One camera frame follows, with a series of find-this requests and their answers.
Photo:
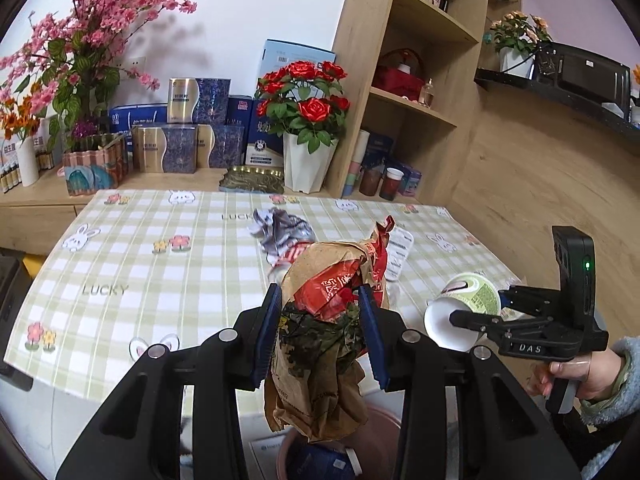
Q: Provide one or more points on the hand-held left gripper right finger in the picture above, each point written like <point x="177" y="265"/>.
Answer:
<point x="372" y="340"/>

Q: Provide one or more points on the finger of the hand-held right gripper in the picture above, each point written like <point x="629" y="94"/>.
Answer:
<point x="475" y="321"/>
<point x="532" y="299"/>

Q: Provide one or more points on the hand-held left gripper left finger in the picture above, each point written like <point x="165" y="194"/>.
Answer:
<point x="265" y="332"/>

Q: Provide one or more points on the green instant noodle cup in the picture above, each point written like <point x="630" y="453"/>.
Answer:
<point x="462" y="300"/>

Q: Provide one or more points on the red snack wrapper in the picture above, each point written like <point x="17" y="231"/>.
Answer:
<point x="325" y="292"/>

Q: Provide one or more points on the brown paper bag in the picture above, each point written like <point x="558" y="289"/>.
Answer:
<point x="315" y="390"/>

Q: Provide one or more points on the white printed packet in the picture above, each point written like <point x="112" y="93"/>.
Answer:
<point x="400" y="252"/>

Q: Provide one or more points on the pink plastic bin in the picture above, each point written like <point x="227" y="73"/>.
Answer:
<point x="370" y="432"/>

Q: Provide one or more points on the grey white wrapper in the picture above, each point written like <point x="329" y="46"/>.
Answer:
<point x="282" y="232"/>

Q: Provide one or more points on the person's right forearm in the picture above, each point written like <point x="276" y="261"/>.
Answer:
<point x="622" y="395"/>

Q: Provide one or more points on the person's right hand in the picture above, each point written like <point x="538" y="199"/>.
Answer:
<point x="597" y="377"/>

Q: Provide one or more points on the green checked tablecloth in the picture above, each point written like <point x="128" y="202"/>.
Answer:
<point x="150" y="270"/>

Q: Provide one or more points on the blue packet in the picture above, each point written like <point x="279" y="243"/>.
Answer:
<point x="320" y="462"/>

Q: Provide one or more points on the small blue box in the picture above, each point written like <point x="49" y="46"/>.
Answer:
<point x="411" y="180"/>

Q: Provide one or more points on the red paper cup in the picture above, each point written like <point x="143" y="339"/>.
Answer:
<point x="391" y="184"/>

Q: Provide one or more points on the brown glass cup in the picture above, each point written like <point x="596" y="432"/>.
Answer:
<point x="370" y="180"/>

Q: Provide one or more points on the white plastic flowerpot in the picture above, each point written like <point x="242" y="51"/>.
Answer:
<point x="307" y="165"/>

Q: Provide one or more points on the stack of pastel cups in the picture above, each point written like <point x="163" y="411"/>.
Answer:
<point x="354" y="165"/>

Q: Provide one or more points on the dark picture box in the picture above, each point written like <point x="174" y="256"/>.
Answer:
<point x="381" y="147"/>

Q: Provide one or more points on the dark blue box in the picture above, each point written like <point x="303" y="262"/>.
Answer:
<point x="241" y="110"/>

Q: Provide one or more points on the black microwave oven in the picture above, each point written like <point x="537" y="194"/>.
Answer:
<point x="580" y="77"/>

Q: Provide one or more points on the red rose plant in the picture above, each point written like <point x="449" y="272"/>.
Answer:
<point x="305" y="105"/>

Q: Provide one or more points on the perfume bottle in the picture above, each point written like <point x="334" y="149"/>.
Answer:
<point x="426" y="94"/>

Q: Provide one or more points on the small white flowerpot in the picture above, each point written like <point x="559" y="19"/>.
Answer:
<point x="516" y="62"/>

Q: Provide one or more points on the striped wooden planter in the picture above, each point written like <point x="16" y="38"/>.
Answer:
<point x="95" y="165"/>

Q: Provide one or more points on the blue white flat box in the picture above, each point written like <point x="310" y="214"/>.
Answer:
<point x="137" y="117"/>

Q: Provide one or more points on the red basket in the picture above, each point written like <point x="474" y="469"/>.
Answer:
<point x="397" y="80"/>

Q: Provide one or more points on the black chair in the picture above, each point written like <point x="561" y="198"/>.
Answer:
<point x="12" y="310"/>

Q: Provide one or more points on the orange rose plant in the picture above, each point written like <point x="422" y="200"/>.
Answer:
<point x="520" y="30"/>

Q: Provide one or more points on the purple artificial flowers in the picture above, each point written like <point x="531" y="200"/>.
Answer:
<point x="85" y="130"/>

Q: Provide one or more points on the light blue large box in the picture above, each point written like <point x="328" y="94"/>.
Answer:
<point x="285" y="60"/>

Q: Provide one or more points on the white vase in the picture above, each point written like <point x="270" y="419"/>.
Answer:
<point x="27" y="162"/>

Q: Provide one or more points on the row of small amber bottles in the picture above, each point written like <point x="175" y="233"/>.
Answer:
<point x="10" y="177"/>

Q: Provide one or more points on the wooden shelf unit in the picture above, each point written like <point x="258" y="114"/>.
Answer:
<point x="360" y="35"/>

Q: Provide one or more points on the orange artificial flowers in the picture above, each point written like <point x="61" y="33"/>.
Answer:
<point x="17" y="115"/>

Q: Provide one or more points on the pink blossom artificial plant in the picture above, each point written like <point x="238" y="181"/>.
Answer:
<point x="100" y="25"/>

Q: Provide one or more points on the black wall shelf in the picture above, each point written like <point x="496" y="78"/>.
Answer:
<point x="550" y="97"/>

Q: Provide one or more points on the white wall socket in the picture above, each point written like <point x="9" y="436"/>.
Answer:
<point x="137" y="62"/>

